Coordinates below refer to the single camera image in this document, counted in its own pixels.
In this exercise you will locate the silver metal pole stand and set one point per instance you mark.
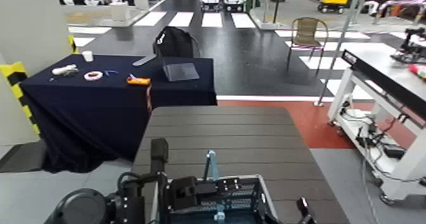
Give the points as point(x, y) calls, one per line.
point(336, 52)

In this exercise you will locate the orange utility knife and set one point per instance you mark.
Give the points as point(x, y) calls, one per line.
point(138, 81)

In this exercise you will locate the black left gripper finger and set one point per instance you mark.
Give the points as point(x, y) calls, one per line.
point(186, 190)
point(159, 153)

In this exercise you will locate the grey flat bar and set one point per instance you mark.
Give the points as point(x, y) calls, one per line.
point(143, 60)

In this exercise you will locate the white equipment cart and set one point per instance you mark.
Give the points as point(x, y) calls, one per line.
point(376, 62)

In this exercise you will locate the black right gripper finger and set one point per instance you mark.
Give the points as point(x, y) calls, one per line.
point(306, 212)

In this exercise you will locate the small yellow black corner guard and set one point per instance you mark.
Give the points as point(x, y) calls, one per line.
point(71, 43)

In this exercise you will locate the white plastic toy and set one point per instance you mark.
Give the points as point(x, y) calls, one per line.
point(65, 70)

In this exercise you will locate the large yellow black corner guard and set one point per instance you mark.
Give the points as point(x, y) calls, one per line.
point(15, 85)

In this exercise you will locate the white paper cup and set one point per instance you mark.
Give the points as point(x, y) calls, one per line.
point(87, 55)

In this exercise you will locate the grey closed laptop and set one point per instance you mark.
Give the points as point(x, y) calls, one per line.
point(180, 71)

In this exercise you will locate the black backpack on chair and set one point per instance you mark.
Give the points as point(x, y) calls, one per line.
point(174, 42)

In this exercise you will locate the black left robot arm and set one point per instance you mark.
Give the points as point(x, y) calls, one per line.
point(80, 207)

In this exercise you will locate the black power adapter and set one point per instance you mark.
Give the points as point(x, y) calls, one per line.
point(394, 151)

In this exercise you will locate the black tablecloth covered table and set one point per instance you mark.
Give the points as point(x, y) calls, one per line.
point(100, 112)

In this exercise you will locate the red and green object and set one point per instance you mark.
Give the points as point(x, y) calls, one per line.
point(418, 70)

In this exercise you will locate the blue pen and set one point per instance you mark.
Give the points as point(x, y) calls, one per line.
point(111, 72)

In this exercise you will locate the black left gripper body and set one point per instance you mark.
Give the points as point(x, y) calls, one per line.
point(139, 202)

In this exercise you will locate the tan metal frame chair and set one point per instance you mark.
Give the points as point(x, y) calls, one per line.
point(306, 32)

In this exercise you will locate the white tape roll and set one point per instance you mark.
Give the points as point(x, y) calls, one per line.
point(87, 76)

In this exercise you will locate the black device on cart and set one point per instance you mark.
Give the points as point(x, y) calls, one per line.
point(411, 50)

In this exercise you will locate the white plinth block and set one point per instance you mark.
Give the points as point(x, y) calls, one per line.
point(120, 11)

